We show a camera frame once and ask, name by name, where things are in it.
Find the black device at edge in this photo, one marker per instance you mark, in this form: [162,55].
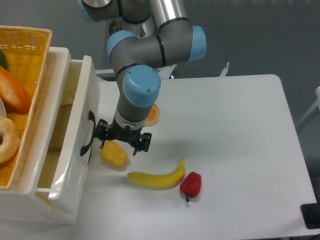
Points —
[311,215]

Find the yellow banana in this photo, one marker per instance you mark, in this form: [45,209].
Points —
[159,181]

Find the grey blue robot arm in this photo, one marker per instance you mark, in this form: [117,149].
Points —
[179,41]

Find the green vegetable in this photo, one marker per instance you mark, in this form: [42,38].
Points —
[3,60]

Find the white drawer cabinet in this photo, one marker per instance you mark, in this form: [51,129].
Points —
[21,202]

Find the white drawer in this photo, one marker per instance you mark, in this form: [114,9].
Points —
[62,178]

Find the red bell pepper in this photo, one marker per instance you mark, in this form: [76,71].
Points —
[191,186]

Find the orange knotted bread roll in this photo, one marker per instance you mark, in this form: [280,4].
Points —
[153,116]

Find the white frame at right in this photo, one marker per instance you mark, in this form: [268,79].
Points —
[310,114]

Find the yellow wicker basket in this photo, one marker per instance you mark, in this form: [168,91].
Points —
[25,49]

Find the orange baguette loaf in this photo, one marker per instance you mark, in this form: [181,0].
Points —
[15,97]

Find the beige bagel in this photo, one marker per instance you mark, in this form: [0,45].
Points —
[10,139]

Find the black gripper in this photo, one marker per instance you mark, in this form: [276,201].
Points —
[106,132]

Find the yellow bell pepper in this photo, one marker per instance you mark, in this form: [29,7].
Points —
[114,154]

